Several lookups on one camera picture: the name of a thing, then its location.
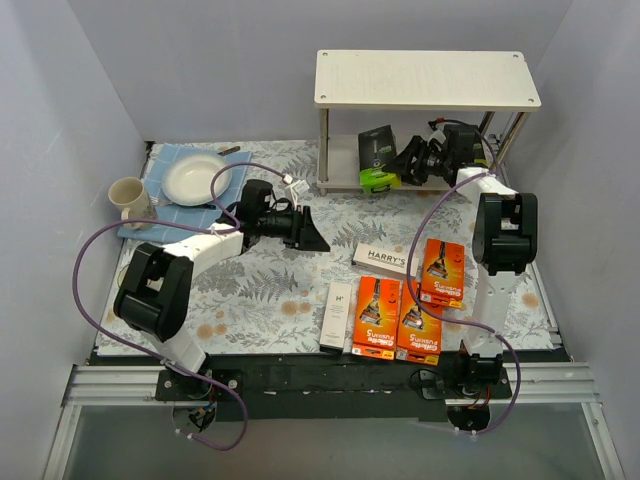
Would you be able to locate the black green razor box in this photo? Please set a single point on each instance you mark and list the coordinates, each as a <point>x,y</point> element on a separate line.
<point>376,149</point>
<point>479,154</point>

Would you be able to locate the white two-tier shelf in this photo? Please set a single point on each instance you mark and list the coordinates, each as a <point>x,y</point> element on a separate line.
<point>489,82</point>

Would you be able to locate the white H razor box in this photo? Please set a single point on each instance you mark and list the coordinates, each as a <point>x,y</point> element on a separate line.
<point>336,315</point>

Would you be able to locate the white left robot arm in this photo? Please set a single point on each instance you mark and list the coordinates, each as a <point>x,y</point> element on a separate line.
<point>154,295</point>

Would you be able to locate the aluminium rail frame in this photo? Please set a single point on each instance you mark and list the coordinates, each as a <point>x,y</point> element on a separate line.
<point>531,383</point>

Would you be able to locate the cream floral mug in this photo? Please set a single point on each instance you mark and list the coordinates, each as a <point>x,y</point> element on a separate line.
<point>131,198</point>

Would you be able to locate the white ceramic plate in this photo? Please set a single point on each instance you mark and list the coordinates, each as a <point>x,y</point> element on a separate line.
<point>187,182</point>

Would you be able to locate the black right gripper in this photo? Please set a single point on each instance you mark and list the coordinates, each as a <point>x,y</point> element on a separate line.
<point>424,160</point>

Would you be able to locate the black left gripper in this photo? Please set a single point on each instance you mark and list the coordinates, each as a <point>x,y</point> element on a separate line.
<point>300,228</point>

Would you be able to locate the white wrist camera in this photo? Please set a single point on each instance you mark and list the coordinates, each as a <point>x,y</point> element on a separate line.
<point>294,188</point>
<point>437,139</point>

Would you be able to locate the grey Harry's razor box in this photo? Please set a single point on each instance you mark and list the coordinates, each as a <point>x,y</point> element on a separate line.
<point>385,262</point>

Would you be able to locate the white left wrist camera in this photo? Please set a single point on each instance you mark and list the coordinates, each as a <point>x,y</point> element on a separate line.
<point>294,188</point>

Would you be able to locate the blue checkered cloth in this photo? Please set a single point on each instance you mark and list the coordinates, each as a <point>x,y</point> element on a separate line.
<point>226,185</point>

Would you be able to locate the black handled knife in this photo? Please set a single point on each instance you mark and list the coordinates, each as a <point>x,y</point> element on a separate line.
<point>229,151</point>

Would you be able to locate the orange Gillette razor box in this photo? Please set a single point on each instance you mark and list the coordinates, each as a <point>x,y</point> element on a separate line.
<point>443,274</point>
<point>376,318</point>
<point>419,335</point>

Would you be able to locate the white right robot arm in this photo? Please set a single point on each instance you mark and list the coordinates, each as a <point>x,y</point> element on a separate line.
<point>504,243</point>

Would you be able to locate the floral table mat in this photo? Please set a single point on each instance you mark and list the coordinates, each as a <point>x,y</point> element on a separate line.
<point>272,299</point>

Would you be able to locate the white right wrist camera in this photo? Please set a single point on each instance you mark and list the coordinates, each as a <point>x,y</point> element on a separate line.
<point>437,139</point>

